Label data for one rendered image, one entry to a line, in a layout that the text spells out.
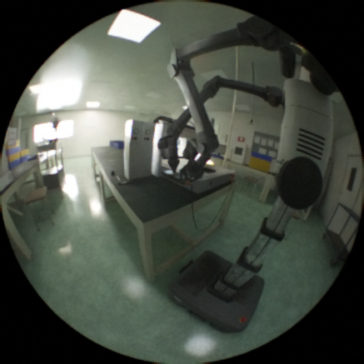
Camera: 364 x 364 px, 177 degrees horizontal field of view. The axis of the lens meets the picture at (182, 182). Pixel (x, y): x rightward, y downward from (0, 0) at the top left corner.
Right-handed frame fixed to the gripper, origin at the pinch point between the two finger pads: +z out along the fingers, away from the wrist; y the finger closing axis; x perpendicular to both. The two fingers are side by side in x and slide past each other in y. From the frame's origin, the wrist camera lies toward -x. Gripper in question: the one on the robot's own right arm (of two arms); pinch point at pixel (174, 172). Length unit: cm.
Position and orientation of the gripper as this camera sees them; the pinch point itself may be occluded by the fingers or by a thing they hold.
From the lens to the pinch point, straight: 69.4
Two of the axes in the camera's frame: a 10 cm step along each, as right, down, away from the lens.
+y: -7.4, 1.4, -6.6
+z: 0.5, 9.9, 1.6
